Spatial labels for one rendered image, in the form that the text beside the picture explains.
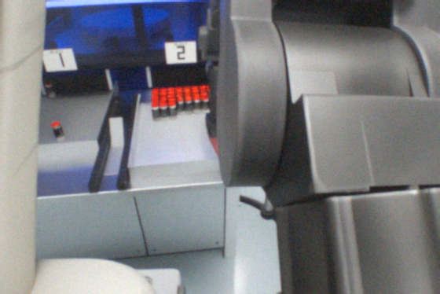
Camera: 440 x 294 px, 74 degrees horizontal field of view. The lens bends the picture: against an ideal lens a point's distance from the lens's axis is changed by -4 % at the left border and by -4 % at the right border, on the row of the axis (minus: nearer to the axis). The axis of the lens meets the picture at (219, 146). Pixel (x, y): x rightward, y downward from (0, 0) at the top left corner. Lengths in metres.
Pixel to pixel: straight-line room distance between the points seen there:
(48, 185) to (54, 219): 0.66
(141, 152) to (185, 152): 0.10
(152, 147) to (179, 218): 0.61
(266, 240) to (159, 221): 0.61
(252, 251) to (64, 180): 1.10
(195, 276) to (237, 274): 0.20
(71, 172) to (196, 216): 0.70
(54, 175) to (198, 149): 0.32
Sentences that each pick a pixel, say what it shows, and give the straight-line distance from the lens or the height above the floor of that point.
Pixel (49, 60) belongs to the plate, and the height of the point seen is 1.02.
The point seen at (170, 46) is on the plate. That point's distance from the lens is 0.90.
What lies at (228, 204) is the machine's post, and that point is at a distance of 1.27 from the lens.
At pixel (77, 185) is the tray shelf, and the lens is 0.69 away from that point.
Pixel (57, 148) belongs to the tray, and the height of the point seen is 0.90.
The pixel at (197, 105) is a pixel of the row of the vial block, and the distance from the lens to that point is 0.84.
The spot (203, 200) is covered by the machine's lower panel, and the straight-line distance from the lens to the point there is 1.24.
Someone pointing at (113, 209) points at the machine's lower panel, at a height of 0.41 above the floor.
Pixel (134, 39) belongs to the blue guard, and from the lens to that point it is 0.90.
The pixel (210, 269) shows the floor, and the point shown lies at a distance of 1.54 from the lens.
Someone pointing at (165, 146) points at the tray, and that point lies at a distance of 0.73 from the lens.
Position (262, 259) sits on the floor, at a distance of 1.58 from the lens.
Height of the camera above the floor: 1.31
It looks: 36 degrees down
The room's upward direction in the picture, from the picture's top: straight up
